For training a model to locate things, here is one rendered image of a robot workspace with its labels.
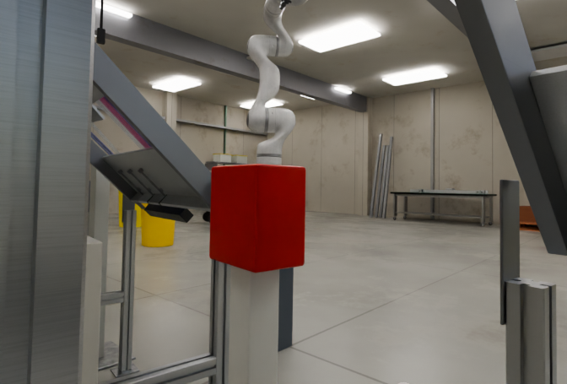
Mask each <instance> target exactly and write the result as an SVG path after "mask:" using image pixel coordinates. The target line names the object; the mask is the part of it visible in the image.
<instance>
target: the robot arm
mask: <svg viewBox="0 0 567 384"><path fill-rule="evenodd" d="M306 1H307V0H267V1H266V2H265V5H264V9H263V19H264V21H265V23H266V25H267V26H268V27H269V28H270V29H271V30H272V31H273V32H275V33H276V34H277V36H275V35H254V36H252V37H251V38H250V39H249V40H248V43H247V51H248V54H249V56H250V57H251V59H252V60H253V61H254V63H255V64H256V65H257V66H258V68H259V73H260V80H259V90H258V94H257V97H256V100H255V102H254V103H253V105H252V107H251V109H250V110H249V112H248V114H247V118H246V125H247V126H248V128H249V129H250V130H252V131H253V132H257V133H275V135H274V137H273V138H270V139H268V140H266V141H263V142H261V143H259V144H258V145H257V149H256V163H257V164H267V165H282V147H283V144H284V140H285V139H286V138H287V137H288V135H289V134H290V133H291V132H292V130H293V129H294V126H295V122H296V118H295V115H294V113H293V112H292V111H291V110H289V109H284V108H270V107H265V105H266V103H267V102H269V101H270V100H271V99H273V98H274V97H275V96H276V95H277V93H278V91H279V84H280V74H279V70H278V67H277V66H276V65H275V64H274V63H273V62H271V61H270V60H269V59H268V58H267V57H287V56H289V55H290V54H291V53H292V51H293V47H294V45H293V41H292V40H291V38H290V36H289V34H288V33H287V31H286V30H285V28H284V27H283V24H282V13H283V11H284V9H285V7H290V6H299V5H301V4H303V3H305V2H306Z"/></svg>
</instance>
